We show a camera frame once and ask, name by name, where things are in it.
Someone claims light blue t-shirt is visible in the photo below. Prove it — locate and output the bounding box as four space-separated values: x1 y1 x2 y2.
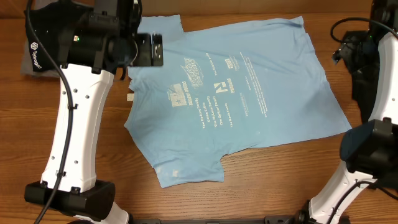
125 15 351 188

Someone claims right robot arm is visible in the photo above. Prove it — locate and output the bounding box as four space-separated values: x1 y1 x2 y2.
264 0 397 223

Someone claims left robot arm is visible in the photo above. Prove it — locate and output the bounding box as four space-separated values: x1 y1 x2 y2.
24 0 164 223

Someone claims black folded shirt with logo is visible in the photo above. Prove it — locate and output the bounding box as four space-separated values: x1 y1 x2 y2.
25 1 93 72

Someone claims grey folded shirt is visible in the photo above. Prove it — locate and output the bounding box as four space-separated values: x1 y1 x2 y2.
20 0 63 78

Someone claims black t-shirt on right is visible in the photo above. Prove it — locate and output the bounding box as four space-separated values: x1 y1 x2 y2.
332 30 379 123

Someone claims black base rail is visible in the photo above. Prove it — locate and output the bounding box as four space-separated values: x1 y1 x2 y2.
132 215 299 224

